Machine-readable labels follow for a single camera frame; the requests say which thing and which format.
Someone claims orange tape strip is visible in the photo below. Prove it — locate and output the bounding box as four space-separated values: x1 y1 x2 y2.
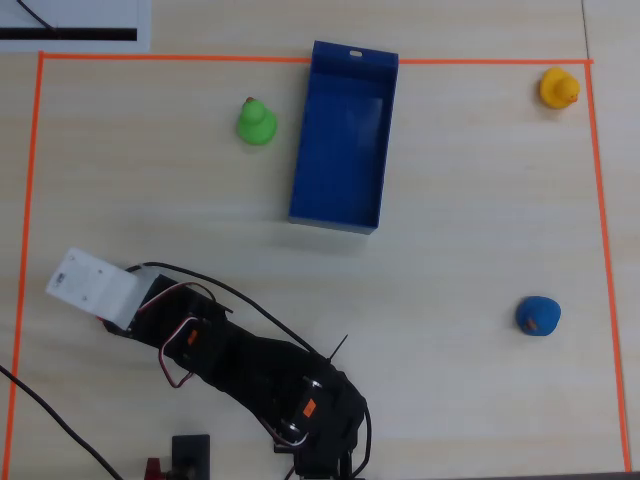
38 51 595 66
583 59 633 474
1 52 47 480

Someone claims yellow rubber duck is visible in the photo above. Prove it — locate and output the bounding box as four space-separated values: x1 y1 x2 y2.
538 66 582 110

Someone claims green rubber duck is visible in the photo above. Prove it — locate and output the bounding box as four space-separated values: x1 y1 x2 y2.
235 96 278 147

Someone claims thick black cable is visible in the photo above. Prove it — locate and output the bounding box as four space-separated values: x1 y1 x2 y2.
0 364 124 480

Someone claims red white servo wire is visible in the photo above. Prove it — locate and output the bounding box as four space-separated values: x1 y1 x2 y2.
135 282 217 390

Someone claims black table clamp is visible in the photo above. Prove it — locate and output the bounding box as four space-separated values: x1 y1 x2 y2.
170 433 212 480

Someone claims blue rubber duck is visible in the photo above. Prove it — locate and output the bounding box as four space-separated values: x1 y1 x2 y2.
515 295 562 337

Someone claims white paper with black bar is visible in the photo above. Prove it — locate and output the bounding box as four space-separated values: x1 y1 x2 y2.
0 0 152 53

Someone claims white camera box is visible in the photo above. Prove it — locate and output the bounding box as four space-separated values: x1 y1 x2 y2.
44 246 145 332

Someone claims thin black cable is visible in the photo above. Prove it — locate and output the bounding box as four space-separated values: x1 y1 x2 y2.
16 0 60 32

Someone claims blue plastic box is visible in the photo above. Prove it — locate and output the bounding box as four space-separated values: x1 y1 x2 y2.
287 39 400 237

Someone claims black camera cable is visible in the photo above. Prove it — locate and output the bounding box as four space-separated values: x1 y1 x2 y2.
124 260 374 475

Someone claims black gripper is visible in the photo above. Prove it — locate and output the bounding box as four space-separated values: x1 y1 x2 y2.
102 272 230 362

